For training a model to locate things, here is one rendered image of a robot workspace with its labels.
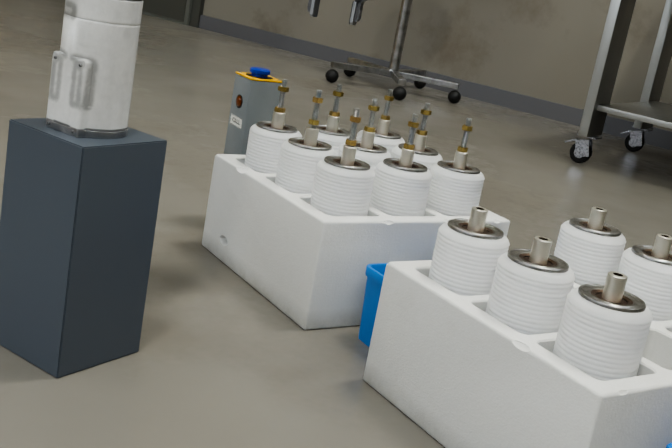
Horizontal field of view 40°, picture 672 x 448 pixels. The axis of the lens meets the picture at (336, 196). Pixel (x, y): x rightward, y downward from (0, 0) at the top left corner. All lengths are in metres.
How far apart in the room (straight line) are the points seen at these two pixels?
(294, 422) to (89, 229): 0.35
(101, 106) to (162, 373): 0.36
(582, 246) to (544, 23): 3.34
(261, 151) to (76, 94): 0.56
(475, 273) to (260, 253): 0.48
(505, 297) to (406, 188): 0.43
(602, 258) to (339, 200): 0.40
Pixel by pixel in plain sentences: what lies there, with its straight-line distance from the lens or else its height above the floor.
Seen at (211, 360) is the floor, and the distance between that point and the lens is 1.32.
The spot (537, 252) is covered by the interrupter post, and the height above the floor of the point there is 0.27.
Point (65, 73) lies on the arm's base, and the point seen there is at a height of 0.37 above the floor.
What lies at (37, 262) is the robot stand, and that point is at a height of 0.14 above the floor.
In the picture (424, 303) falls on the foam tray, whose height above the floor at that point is 0.16.
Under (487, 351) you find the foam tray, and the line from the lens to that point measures 1.13.
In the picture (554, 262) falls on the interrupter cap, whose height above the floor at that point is 0.25.
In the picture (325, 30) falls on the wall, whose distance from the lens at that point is 5.28.
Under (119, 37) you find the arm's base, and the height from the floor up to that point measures 0.43.
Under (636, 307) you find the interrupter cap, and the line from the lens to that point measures 1.09.
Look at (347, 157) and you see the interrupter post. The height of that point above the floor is 0.26.
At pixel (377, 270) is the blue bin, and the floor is 0.11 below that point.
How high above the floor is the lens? 0.56
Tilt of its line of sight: 14 degrees down
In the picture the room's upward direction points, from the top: 11 degrees clockwise
